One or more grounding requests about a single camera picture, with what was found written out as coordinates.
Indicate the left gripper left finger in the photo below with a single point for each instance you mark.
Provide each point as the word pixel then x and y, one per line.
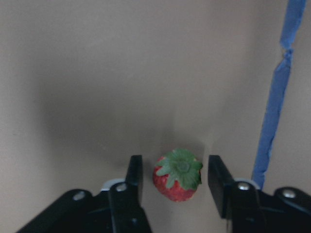
pixel 124 201

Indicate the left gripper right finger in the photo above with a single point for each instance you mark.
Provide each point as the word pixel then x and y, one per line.
pixel 237 201

